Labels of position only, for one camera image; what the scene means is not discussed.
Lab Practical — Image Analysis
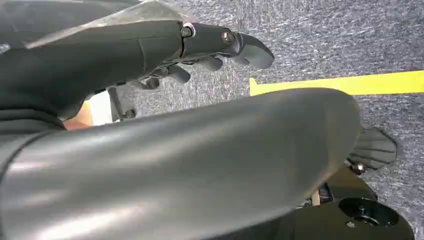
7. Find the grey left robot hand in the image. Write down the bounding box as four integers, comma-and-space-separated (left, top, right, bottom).
0, 0, 416, 240

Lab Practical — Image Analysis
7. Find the white panel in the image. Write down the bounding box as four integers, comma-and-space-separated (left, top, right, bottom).
86, 90, 114, 127

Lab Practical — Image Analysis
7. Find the orange-brown wooden piece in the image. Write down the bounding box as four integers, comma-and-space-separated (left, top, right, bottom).
63, 101, 94, 131

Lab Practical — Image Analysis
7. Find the ribbed grey left arm sleeve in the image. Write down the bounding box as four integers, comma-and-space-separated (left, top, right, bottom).
0, 107, 66, 137

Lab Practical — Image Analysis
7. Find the yellow floor tape strip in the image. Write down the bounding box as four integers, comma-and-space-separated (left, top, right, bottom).
249, 70, 424, 97

